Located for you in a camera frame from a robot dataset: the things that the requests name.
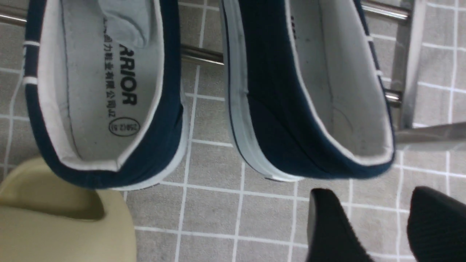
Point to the right olive foam slipper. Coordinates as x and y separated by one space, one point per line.
46 219

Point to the navy slip-on shoe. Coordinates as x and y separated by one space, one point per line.
103 88
305 97

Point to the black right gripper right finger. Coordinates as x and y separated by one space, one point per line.
436 226

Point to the grey checked tablecloth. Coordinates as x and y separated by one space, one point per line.
216 208

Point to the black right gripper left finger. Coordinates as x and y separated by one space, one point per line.
330 235

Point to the steel shoe rack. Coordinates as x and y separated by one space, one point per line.
402 92

